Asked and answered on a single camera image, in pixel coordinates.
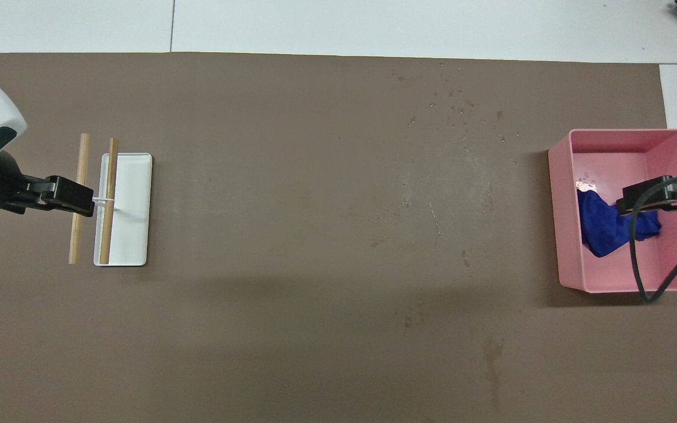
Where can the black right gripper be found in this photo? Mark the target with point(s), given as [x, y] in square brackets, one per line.
[664, 197]

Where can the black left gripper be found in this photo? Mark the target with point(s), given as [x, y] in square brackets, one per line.
[63, 194]

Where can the dark blue towel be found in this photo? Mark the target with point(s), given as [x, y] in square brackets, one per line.
[600, 229]

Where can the pink plastic bin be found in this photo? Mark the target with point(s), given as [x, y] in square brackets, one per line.
[609, 158]

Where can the brown table mat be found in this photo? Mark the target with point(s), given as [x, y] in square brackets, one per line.
[256, 147]

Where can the white towel rack tray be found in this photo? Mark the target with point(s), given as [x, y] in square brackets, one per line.
[133, 223]

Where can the long light wooden rod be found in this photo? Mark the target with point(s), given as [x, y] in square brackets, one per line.
[75, 247]

